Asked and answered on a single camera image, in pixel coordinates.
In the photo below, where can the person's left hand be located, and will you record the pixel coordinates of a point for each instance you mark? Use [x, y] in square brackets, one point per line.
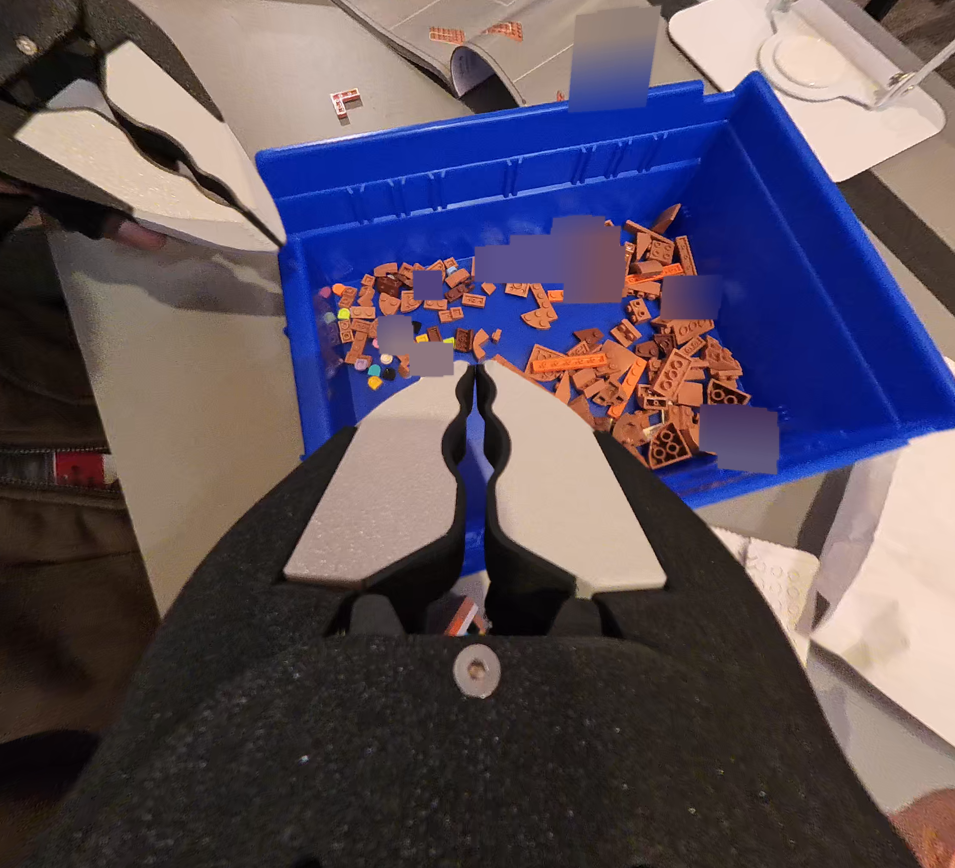
[142, 236]

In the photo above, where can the blue plastic parts bin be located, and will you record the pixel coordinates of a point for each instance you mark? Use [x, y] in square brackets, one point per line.
[821, 271]

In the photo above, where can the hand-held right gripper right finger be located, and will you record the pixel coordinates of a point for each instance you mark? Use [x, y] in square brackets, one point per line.
[574, 495]

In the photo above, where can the open lego instruction booklet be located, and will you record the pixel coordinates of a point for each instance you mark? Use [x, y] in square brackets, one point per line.
[418, 25]

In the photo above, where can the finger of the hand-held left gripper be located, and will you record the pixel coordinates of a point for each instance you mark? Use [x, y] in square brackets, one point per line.
[201, 129]
[104, 159]

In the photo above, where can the small angled lego assembly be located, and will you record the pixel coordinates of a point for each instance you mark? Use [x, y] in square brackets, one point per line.
[345, 96]

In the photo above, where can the pile of brown lego pieces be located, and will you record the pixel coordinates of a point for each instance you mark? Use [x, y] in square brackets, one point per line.
[675, 375]

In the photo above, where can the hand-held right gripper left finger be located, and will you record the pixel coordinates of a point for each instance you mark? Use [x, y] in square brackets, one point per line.
[373, 495]

